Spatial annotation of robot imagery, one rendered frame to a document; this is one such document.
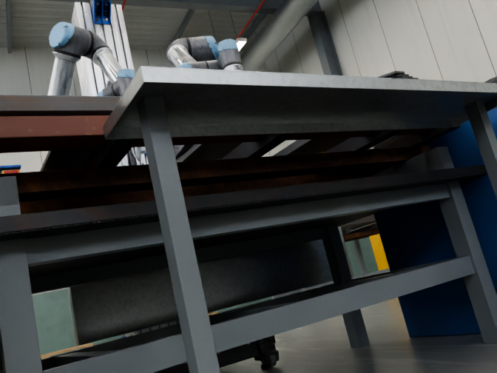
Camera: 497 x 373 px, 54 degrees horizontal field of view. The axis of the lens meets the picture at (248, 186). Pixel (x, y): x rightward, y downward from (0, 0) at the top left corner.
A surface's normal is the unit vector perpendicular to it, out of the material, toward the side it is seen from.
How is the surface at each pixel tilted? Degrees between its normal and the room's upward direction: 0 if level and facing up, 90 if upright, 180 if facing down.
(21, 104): 90
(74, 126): 90
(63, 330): 90
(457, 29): 90
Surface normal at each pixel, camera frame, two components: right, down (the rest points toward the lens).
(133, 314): 0.49, -0.29
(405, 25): -0.88, 0.11
